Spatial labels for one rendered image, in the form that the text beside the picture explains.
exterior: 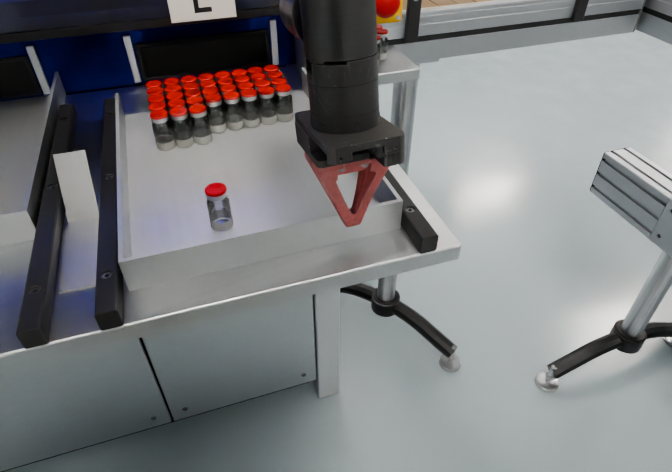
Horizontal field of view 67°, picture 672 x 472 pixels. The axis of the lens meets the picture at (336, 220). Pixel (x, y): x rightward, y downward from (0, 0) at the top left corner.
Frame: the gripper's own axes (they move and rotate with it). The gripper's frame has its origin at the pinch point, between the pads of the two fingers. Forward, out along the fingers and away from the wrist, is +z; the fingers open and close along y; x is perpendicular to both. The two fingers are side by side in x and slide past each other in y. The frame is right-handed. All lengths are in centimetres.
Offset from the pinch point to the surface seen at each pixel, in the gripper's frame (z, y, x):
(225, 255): 1.4, 0.8, 11.9
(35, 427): 61, 49, 55
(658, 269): 51, 30, -85
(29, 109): -5, 40, 33
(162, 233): 1.5, 7.7, 17.2
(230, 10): -15.1, 34.1, 3.6
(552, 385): 86, 35, -65
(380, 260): 3.9, -2.4, -1.7
